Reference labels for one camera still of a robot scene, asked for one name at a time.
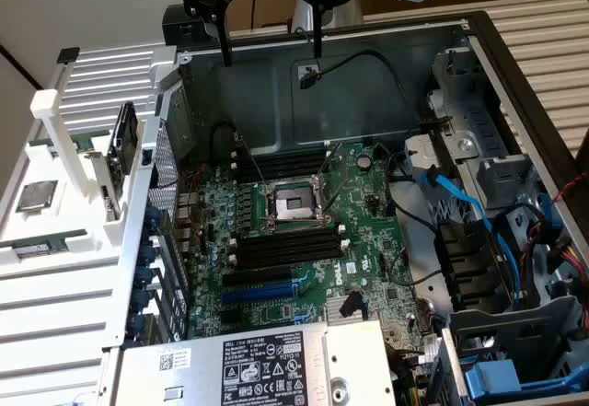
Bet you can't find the metal socket locking lever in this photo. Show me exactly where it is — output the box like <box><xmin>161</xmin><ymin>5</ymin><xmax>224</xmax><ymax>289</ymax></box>
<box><xmin>258</xmin><ymin>212</ymin><xmax>335</xmax><ymax>230</ymax></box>
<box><xmin>235</xmin><ymin>133</ymin><xmax>272</xmax><ymax>194</ymax></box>

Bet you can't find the black looped wire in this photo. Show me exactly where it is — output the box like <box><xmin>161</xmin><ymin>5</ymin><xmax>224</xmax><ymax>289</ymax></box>
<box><xmin>207</xmin><ymin>119</ymin><xmax>238</xmax><ymax>164</ymax></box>

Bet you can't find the black wire plug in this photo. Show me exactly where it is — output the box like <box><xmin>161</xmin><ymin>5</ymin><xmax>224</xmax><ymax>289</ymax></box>
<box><xmin>339</xmin><ymin>288</ymin><xmax>365</xmax><ymax>319</ymax></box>

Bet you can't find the silver power supply unit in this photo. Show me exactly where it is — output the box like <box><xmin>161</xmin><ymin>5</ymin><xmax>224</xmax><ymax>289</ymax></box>
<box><xmin>98</xmin><ymin>320</ymin><xmax>398</xmax><ymax>406</ymax></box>

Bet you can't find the blue expansion slot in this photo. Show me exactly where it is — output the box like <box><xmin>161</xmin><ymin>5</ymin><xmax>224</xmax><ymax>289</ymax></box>
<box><xmin>219</xmin><ymin>276</ymin><xmax>315</xmax><ymax>307</ymax></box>

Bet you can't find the black end cap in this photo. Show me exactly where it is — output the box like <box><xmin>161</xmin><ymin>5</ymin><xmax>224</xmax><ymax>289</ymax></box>
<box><xmin>55</xmin><ymin>46</ymin><xmax>82</xmax><ymax>65</ymax></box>

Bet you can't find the thick black wire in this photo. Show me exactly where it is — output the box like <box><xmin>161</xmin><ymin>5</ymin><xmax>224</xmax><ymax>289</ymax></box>
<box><xmin>386</xmin><ymin>143</ymin><xmax>444</xmax><ymax>238</ymax></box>

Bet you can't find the open grey PC case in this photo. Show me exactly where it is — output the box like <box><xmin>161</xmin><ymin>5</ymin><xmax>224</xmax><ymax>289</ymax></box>
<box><xmin>98</xmin><ymin>9</ymin><xmax>589</xmax><ymax>406</ymax></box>

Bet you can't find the metal disk bay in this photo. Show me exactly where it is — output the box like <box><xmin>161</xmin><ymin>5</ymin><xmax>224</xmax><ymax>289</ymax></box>
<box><xmin>427</xmin><ymin>46</ymin><xmax>512</xmax><ymax>163</ymax></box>

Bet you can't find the CPU socket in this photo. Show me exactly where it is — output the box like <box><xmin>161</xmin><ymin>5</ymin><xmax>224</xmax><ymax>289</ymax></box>
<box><xmin>260</xmin><ymin>173</ymin><xmax>337</xmax><ymax>235</ymax></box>

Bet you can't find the coloured power wire bundle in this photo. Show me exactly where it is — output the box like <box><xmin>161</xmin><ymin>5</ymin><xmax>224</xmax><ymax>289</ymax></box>
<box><xmin>549</xmin><ymin>233</ymin><xmax>589</xmax><ymax>331</ymax></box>

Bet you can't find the silver CPU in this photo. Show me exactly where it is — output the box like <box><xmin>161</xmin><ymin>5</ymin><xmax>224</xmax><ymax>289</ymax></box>
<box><xmin>15</xmin><ymin>179</ymin><xmax>60</xmax><ymax>215</ymax></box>

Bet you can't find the grey disk bay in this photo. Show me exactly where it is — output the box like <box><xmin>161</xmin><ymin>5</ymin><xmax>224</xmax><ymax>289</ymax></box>
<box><xmin>441</xmin><ymin>294</ymin><xmax>586</xmax><ymax>406</ymax></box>

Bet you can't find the green RAM stick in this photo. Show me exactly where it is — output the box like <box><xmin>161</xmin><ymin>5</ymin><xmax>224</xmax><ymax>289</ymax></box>
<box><xmin>0</xmin><ymin>228</ymin><xmax>89</xmax><ymax>260</ymax></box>
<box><xmin>26</xmin><ymin>130</ymin><xmax>111</xmax><ymax>155</ymax></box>

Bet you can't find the grey plastic bracket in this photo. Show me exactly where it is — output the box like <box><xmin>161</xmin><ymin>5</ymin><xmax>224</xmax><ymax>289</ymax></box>
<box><xmin>476</xmin><ymin>154</ymin><xmax>537</xmax><ymax>212</ymax></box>

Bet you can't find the long black expansion slot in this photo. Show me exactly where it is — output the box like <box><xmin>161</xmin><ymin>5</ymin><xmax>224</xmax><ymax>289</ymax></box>
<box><xmin>222</xmin><ymin>265</ymin><xmax>295</xmax><ymax>291</ymax></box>

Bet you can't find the thin black wire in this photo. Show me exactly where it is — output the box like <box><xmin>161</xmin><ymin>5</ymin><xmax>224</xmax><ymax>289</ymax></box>
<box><xmin>388</xmin><ymin>247</ymin><xmax>445</xmax><ymax>287</ymax></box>

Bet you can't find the black expansion card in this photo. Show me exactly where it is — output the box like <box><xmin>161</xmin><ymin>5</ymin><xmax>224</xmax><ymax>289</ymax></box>
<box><xmin>104</xmin><ymin>100</ymin><xmax>140</xmax><ymax>187</ymax></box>

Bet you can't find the white parts rack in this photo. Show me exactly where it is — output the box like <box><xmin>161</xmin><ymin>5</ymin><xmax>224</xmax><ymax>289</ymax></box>
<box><xmin>0</xmin><ymin>88</ymin><xmax>161</xmax><ymax>283</ymax></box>

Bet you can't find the blue disk wire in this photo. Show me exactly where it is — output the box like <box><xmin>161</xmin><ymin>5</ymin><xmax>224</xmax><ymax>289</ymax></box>
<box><xmin>419</xmin><ymin>166</ymin><xmax>525</xmax><ymax>308</ymax></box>

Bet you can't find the red black twisted wire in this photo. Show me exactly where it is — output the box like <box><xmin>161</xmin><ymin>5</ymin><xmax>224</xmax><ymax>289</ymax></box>
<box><xmin>549</xmin><ymin>168</ymin><xmax>589</xmax><ymax>205</ymax></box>
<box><xmin>156</xmin><ymin>168</ymin><xmax>208</xmax><ymax>253</ymax></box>

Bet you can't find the black wire with plug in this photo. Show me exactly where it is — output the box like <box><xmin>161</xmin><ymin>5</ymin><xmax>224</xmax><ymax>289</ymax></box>
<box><xmin>294</xmin><ymin>27</ymin><xmax>455</xmax><ymax>126</ymax></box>

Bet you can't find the metal socket cover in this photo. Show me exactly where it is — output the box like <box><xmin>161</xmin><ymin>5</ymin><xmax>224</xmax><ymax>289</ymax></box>
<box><xmin>316</xmin><ymin>141</ymin><xmax>351</xmax><ymax>217</ymax></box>

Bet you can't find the printed cardboard box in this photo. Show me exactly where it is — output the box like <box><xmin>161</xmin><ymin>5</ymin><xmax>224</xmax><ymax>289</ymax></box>
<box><xmin>225</xmin><ymin>0</ymin><xmax>298</xmax><ymax>34</ymax></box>

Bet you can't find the blue plastic disk carrier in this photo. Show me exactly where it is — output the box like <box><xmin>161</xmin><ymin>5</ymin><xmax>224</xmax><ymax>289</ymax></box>
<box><xmin>462</xmin><ymin>359</ymin><xmax>589</xmax><ymax>400</ymax></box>

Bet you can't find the black plastic fan shroud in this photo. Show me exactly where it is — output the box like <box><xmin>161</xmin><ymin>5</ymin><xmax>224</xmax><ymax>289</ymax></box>
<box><xmin>434</xmin><ymin>219</ymin><xmax>512</xmax><ymax>313</ymax></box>

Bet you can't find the black box device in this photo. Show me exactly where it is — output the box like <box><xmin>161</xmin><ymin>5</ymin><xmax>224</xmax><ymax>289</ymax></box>
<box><xmin>161</xmin><ymin>4</ymin><xmax>220</xmax><ymax>52</ymax></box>

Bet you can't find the green Dell motherboard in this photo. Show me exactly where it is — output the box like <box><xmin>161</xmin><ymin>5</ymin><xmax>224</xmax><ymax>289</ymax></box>
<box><xmin>177</xmin><ymin>141</ymin><xmax>445</xmax><ymax>379</ymax></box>

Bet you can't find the silver finned heatsink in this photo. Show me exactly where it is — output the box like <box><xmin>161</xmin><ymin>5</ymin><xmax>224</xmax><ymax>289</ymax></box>
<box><xmin>323</xmin><ymin>295</ymin><xmax>365</xmax><ymax>323</ymax></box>

